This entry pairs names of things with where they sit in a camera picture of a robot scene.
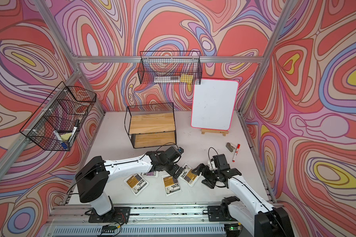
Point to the purple coffee bag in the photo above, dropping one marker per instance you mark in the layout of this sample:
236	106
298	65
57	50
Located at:
150	174

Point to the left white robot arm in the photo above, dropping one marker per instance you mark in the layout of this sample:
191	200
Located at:
92	179

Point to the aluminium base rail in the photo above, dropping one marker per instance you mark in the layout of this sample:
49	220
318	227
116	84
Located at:
141	220

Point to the back wall wire basket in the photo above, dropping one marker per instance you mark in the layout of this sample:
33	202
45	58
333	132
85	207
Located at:
155	63

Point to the two-tier wooden wire shelf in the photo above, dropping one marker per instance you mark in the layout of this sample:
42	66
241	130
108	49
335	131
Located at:
151	125

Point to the small wooden easel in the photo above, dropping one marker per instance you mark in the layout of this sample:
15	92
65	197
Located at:
222	132

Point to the black marker in left basket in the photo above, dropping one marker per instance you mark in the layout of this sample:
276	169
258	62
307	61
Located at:
75	128

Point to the yellow sponge in basket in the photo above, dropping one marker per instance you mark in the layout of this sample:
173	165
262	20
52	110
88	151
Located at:
66	137
185	78

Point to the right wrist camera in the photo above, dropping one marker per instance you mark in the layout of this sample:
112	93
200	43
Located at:
211	164

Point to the yellow sponge in back basket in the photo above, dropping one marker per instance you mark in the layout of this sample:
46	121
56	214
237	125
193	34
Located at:
185	78

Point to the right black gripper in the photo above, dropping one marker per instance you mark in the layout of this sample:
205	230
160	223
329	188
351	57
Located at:
200	168

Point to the pink-framed whiteboard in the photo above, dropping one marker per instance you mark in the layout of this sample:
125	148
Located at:
213	104

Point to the left wall wire basket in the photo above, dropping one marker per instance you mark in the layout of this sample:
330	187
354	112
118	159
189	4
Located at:
58	112

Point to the wall wire basket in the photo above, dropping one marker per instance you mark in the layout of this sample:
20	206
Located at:
155	63
58	112

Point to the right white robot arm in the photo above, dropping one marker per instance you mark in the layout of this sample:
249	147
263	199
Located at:
259	217

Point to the red whiteboard marker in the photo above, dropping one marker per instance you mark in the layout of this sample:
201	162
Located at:
235	153

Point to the yellow sponge in left basket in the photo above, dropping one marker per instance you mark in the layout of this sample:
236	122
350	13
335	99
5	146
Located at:
66	137

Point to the blue-capped marker in basket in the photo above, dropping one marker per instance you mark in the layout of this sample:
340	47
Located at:
59	138

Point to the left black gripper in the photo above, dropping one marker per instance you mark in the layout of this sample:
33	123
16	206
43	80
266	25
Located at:
175	170

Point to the grey whiteboard eraser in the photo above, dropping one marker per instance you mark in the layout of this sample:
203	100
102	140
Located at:
230	147

